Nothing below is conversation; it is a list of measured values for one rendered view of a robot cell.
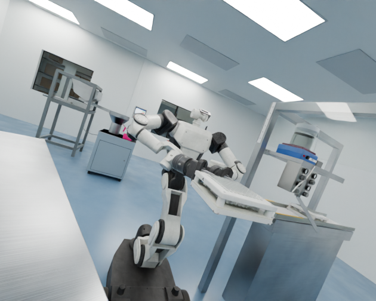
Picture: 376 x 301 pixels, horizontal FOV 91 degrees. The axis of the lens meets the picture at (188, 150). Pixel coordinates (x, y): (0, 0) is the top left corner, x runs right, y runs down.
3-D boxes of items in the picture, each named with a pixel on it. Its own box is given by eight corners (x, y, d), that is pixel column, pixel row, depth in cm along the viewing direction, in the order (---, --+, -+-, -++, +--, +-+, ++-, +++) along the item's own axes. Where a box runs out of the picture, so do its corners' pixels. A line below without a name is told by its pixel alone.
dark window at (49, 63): (31, 89, 499) (43, 49, 490) (31, 89, 500) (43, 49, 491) (83, 107, 540) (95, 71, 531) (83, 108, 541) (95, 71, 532)
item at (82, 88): (12, 148, 299) (38, 58, 287) (43, 140, 400) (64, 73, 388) (103, 172, 343) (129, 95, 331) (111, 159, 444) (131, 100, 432)
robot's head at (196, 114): (188, 120, 131) (192, 108, 130) (200, 125, 135) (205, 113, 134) (191, 120, 125) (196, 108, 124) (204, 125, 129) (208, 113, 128)
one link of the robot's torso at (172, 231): (149, 243, 116) (160, 175, 140) (174, 246, 122) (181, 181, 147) (157, 242, 104) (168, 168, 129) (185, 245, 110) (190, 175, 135)
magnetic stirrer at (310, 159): (301, 159, 124) (307, 147, 124) (275, 152, 143) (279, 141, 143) (316, 166, 134) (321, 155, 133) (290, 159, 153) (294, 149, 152)
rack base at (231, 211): (270, 225, 67) (273, 219, 67) (214, 213, 58) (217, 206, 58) (234, 196, 90) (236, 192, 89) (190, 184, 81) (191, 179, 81)
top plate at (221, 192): (276, 212, 66) (278, 207, 66) (220, 199, 58) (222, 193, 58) (238, 186, 89) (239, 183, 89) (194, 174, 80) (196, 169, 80)
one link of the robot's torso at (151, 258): (133, 248, 141) (156, 214, 116) (158, 251, 148) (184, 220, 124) (131, 272, 129) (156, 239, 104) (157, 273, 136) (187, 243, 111)
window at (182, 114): (149, 132, 602) (161, 98, 593) (149, 132, 603) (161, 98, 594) (187, 146, 645) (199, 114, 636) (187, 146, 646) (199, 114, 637)
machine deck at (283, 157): (301, 165, 121) (303, 159, 120) (258, 151, 154) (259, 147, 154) (342, 183, 150) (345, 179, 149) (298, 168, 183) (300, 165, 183)
